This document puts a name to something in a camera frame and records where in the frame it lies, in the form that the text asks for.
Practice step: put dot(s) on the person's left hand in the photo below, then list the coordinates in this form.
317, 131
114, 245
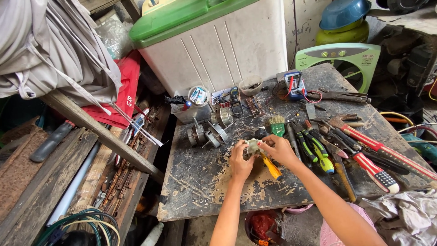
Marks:
239, 163

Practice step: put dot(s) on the person's right hand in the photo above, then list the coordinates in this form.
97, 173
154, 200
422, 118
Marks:
280, 150

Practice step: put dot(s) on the small white motor part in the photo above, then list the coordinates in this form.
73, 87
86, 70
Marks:
253, 146

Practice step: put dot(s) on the black metal punch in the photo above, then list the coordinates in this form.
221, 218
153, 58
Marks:
293, 138

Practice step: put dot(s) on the small black motor part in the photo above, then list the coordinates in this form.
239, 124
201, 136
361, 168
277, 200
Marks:
261, 132

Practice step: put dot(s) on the metal motor rotor with shaft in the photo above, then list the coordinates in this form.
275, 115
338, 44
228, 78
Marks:
216, 135

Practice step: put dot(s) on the yellow green screwdriver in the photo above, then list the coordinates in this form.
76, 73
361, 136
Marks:
324, 162

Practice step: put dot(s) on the round metal motor housing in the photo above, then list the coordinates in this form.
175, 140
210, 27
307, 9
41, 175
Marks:
223, 117

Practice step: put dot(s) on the metal scraper blade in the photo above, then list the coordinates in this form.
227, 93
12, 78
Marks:
310, 111

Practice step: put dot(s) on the brown circuit board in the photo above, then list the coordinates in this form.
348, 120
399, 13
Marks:
254, 106

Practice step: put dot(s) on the red multimeter lead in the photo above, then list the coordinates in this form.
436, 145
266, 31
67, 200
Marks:
312, 99

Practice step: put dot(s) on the pink plastic bowl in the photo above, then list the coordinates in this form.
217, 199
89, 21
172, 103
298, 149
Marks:
297, 209

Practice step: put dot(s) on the blue multimeter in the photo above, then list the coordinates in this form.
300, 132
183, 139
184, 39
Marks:
294, 85

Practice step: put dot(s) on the bucket with red bag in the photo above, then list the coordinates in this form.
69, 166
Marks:
263, 225

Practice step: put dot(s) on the clear plastic container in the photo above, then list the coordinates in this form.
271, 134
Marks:
191, 114

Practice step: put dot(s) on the white plastic bowl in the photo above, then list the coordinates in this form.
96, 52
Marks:
250, 85

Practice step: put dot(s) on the rusty long pliers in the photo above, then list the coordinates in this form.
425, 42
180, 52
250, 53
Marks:
341, 97

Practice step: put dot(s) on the black plastic bag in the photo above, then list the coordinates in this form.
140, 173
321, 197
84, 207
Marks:
174, 99

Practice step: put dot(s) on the pink checkered shorts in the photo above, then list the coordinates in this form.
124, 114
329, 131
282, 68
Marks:
329, 235

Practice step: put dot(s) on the bundle of white thin rods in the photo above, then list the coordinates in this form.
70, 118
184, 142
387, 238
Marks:
136, 124

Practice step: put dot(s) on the heap of rusty metal strips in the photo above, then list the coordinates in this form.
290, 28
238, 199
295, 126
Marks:
129, 170

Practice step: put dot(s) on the white plastic bottle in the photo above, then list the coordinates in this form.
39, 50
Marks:
152, 235

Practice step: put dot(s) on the white washing machine green lid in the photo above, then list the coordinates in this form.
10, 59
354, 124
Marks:
218, 51

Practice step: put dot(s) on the green box fan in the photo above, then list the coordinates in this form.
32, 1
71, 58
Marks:
358, 56

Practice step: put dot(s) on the green gas cylinder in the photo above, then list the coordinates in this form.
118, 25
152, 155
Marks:
341, 35

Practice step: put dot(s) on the red fabric bag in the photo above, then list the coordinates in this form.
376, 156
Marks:
124, 88

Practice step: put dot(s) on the long wooden beam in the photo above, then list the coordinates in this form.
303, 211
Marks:
102, 135

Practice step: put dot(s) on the grey crumpled rag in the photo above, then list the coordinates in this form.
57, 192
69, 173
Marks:
406, 217

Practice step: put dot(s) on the teal electric drill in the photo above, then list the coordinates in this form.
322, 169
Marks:
423, 148

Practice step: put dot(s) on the blue plastic basin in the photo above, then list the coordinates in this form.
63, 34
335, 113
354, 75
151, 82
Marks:
343, 13

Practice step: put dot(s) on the cluttered wooden shelf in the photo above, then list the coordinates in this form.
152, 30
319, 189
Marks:
406, 44

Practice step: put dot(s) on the white plastic pipe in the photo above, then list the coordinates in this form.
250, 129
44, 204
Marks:
73, 186

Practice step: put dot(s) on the clear plastic bag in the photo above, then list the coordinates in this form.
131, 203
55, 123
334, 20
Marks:
114, 37

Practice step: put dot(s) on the stack of old wooden planks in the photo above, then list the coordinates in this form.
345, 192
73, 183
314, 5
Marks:
30, 184

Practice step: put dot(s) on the grey cloth heap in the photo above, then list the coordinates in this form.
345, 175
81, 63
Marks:
51, 47

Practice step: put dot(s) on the small black transformer frame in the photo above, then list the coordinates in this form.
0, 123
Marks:
236, 106

